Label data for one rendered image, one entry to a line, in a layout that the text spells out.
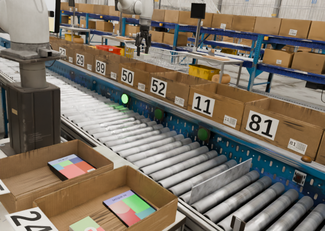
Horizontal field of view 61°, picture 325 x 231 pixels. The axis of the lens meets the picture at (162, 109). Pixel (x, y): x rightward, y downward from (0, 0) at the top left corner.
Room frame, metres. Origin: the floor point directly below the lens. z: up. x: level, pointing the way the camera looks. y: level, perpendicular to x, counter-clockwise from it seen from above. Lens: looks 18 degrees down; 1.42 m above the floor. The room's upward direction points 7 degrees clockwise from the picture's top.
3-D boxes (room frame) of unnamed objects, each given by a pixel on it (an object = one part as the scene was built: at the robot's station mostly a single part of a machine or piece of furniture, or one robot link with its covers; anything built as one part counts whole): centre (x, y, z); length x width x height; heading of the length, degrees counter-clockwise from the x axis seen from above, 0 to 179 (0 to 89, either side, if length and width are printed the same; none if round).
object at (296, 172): (1.12, -0.65, 0.81); 0.05 x 0.02 x 0.07; 45
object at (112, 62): (2.50, 0.43, 0.97); 0.39 x 0.29 x 0.17; 45
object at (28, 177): (0.95, 0.40, 0.80); 0.38 x 0.28 x 0.10; 139
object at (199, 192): (1.11, -0.31, 0.76); 0.46 x 0.01 x 0.09; 135
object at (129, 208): (0.83, 0.07, 0.76); 0.19 x 0.14 x 0.02; 46
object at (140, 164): (1.36, -0.06, 0.72); 0.52 x 0.05 x 0.05; 135
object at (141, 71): (2.23, 0.16, 0.96); 0.39 x 0.29 x 0.17; 45
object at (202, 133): (1.51, -0.25, 0.81); 0.07 x 0.01 x 0.07; 45
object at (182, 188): (1.18, -0.25, 0.72); 0.52 x 0.05 x 0.05; 135
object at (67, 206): (0.76, 0.14, 0.80); 0.38 x 0.28 x 0.10; 139
